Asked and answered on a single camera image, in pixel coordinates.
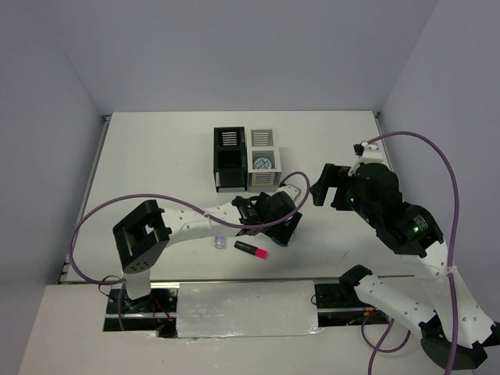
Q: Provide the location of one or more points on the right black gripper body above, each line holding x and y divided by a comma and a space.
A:
358, 204

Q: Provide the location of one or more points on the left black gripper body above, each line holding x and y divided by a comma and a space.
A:
282, 231

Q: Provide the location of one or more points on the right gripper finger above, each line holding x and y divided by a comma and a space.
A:
339, 201
332, 176

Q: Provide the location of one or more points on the blue slime jar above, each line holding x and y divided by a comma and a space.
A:
262, 163
282, 233

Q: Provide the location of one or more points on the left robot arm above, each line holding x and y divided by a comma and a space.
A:
145, 232

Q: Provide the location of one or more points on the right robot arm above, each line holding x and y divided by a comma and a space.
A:
453, 322

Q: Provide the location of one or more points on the white organizer container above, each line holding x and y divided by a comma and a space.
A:
263, 142

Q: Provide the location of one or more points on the pink highlighter marker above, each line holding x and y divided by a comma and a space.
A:
251, 249

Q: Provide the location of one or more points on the clear spray bottle blue cap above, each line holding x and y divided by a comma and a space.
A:
220, 242

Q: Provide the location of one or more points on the black organizer container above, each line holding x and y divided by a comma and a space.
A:
230, 166

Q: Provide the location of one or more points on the silver tape cover panel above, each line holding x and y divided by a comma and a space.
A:
246, 310

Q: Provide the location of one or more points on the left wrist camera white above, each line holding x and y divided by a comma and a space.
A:
291, 191

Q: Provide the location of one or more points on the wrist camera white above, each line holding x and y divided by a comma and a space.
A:
366, 154
291, 191

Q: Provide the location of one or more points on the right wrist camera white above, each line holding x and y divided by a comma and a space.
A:
366, 154

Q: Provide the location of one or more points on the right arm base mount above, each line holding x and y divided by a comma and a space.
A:
337, 305

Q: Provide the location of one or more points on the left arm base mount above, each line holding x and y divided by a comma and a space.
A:
155, 313

